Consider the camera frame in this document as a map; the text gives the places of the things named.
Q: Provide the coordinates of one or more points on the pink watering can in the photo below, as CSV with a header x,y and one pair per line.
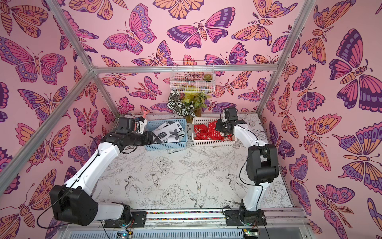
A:
x,y
144,115

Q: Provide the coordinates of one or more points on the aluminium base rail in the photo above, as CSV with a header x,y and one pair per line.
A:
x,y
282,223

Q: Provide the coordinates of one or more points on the small succulent in basket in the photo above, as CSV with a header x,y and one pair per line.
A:
x,y
208,77

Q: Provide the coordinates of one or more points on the potted green leafy plant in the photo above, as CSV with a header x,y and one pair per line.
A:
x,y
186,104

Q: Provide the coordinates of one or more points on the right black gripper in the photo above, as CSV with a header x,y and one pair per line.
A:
x,y
224,128

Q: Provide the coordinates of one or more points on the red snowflake sock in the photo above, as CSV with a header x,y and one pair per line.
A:
x,y
213,133

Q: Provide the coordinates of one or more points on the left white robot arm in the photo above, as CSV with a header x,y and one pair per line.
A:
x,y
72,202

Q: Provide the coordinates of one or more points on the white sock chevron pattern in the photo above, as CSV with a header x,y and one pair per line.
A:
x,y
171,134

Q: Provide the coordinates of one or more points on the white plastic basket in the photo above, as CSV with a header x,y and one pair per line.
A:
x,y
228,141

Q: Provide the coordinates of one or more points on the light blue plastic basket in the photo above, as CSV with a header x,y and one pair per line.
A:
x,y
156,145

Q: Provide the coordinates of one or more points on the white wire wall basket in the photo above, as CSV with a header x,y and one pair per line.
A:
x,y
187,76

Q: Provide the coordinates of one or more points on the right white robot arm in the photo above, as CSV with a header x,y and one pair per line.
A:
x,y
261,166

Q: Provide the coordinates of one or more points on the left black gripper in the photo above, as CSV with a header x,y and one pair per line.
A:
x,y
148,138

